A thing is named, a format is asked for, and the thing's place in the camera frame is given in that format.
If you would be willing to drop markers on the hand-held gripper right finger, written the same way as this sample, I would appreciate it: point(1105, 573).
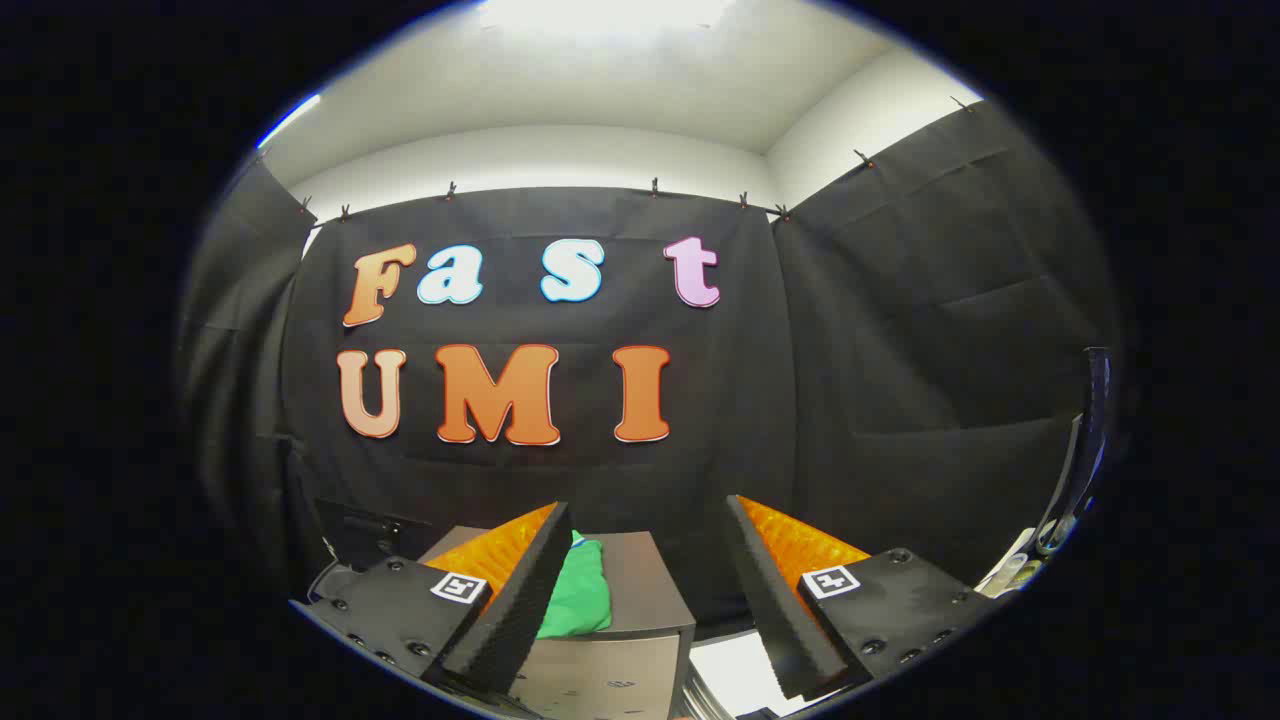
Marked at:
point(775, 610)

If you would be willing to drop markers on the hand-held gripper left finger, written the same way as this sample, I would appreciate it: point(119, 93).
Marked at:
point(520, 600)

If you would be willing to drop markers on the green polo shirt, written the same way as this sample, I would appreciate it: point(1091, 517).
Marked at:
point(582, 600)

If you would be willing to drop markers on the grey cabinet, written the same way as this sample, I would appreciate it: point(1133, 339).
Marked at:
point(650, 590)

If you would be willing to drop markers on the black backdrop cloth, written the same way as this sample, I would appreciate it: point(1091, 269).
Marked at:
point(760, 400)

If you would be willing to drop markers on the row of small backdrop clips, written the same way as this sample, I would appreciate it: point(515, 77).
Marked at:
point(655, 187)

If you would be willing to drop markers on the dark glossy curved frame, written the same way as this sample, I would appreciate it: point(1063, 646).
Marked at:
point(1098, 420)

